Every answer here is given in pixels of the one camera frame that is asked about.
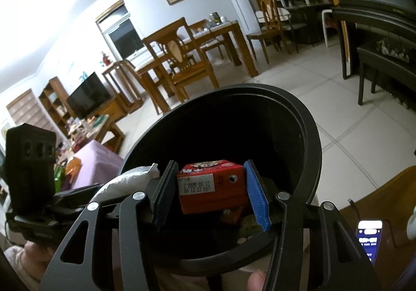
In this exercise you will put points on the window with roller blind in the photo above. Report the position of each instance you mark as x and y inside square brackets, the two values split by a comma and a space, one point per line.
[125, 34]

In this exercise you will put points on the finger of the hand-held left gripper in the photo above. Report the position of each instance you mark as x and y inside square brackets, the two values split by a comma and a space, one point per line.
[78, 192]

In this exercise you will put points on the person's left forearm pink sleeve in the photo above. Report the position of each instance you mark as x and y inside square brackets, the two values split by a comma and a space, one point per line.
[18, 270]

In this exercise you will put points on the white plastic stool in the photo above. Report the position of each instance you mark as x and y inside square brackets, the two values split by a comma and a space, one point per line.
[325, 27]

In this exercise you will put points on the beige slatted window blind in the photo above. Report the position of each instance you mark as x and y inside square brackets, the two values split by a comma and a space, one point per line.
[24, 112]

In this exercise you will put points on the smartphone with lit screen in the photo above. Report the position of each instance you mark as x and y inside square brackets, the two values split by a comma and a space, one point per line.
[369, 239]

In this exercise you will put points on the person's right hand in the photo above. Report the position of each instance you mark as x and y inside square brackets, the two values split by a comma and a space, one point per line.
[256, 283]

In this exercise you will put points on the wooden bookshelf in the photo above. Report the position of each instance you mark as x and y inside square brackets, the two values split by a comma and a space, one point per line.
[53, 86]

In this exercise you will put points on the dark piano bench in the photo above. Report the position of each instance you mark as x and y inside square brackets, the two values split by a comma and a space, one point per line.
[367, 56]

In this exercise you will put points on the dark desk with shelf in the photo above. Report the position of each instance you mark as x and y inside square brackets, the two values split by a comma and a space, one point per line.
[305, 21]

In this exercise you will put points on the wooden dining table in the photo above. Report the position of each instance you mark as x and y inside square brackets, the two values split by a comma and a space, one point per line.
[234, 34]

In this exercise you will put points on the red snack wrapper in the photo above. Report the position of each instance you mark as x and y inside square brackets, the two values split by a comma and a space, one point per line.
[232, 215]

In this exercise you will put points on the white chair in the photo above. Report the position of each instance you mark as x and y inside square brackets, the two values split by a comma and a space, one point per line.
[282, 16]

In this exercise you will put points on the wooden dining chair oval back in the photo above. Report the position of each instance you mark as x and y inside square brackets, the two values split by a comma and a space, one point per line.
[191, 73]

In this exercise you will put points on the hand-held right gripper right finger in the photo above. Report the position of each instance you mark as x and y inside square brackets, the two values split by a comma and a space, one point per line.
[256, 196]

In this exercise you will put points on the red hanging decoration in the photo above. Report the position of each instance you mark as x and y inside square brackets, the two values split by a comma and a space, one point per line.
[105, 59]

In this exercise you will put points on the black round trash bin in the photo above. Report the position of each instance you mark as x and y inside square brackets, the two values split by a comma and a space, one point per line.
[227, 121]

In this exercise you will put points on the flat screen television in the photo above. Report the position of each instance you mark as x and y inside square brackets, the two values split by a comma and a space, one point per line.
[87, 95]

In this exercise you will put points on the cluttered wooden coffee table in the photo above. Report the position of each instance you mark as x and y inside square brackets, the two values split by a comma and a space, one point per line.
[110, 134]

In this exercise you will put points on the person's left hand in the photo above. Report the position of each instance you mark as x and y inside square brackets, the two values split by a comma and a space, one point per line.
[39, 253]

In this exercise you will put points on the red drink carton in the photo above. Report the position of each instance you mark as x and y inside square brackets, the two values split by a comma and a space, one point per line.
[208, 200]

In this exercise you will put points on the wooden dining chair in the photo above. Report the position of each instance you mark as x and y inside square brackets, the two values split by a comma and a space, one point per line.
[271, 8]

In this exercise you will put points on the small wooden side table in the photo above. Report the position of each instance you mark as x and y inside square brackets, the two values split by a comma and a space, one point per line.
[125, 65]

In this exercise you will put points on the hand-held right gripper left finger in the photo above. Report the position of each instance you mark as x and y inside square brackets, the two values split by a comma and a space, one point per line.
[165, 193]

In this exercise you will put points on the wooden television cabinet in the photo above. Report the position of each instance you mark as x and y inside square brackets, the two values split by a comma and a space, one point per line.
[112, 108]

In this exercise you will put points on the white plastic packet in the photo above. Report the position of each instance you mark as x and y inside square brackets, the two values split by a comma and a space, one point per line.
[130, 177]

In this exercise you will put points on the dark upright piano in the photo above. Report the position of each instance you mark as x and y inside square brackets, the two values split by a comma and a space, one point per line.
[373, 17]

